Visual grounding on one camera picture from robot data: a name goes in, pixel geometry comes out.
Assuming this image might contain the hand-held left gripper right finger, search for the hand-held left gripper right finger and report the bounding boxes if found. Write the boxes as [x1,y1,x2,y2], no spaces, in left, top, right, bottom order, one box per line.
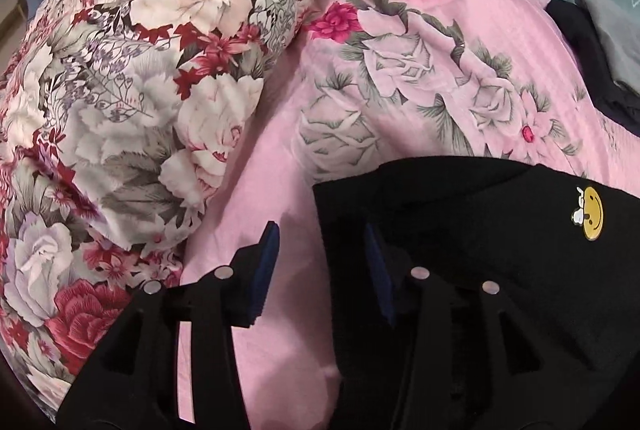
[350,223,593,430]

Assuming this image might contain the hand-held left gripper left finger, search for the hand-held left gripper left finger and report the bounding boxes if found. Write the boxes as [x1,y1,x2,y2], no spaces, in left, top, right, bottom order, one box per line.
[56,221,281,430]

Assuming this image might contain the black pants with smiley patch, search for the black pants with smiley patch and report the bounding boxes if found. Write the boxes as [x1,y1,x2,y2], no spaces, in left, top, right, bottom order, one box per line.
[312,157,640,430]

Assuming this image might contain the pink floral bed sheet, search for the pink floral bed sheet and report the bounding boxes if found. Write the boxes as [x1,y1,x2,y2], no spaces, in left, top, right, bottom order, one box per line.
[177,0,616,430]

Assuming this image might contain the floral red white pillow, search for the floral red white pillow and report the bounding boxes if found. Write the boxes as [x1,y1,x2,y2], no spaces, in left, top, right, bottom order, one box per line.
[0,0,337,411]

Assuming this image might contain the dark navy garment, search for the dark navy garment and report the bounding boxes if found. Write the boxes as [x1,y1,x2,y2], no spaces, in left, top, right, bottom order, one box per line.
[545,0,640,136]

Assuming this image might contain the grey garment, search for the grey garment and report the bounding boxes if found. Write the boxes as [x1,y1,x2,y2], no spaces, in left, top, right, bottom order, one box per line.
[575,0,640,94]

